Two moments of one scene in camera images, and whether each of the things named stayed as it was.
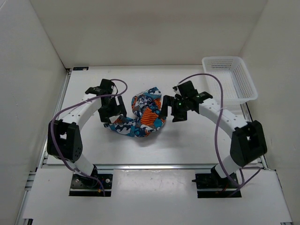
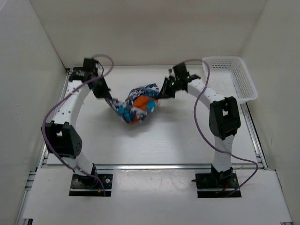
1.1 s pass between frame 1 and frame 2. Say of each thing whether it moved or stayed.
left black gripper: moved
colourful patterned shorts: moved
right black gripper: moved
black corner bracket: stayed
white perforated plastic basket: stayed
